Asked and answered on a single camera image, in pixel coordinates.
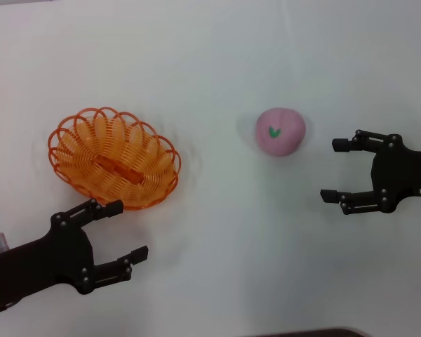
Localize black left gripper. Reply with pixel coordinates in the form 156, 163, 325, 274
0, 197, 150, 312

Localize pink plush peach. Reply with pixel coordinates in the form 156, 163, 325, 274
255, 107, 307, 157

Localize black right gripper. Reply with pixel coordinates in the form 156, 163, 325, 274
319, 128, 421, 216

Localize orange plastic woven basket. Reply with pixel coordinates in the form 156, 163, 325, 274
47, 107, 182, 211

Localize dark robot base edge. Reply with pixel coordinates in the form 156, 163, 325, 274
258, 326, 376, 337

